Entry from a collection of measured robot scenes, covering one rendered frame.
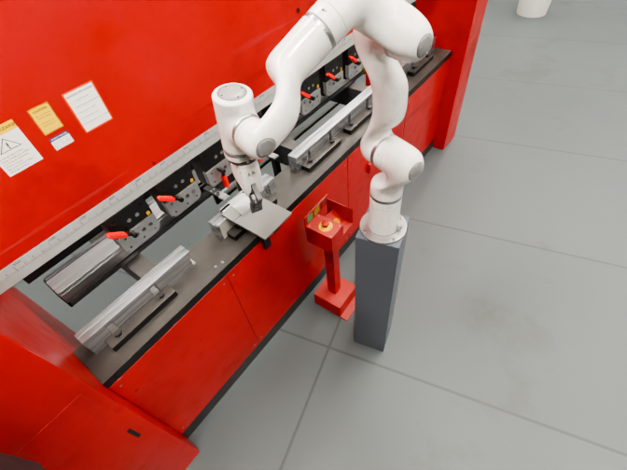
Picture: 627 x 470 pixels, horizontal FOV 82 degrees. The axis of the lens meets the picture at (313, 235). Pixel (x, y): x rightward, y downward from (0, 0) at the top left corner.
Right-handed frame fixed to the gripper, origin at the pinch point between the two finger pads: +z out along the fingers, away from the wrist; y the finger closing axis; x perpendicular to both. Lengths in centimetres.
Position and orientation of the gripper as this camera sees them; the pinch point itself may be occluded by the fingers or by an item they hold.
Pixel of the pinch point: (249, 197)
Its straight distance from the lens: 100.8
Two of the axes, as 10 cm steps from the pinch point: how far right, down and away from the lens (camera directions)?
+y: -5.0, -7.0, 5.1
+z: -0.3, 6.0, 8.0
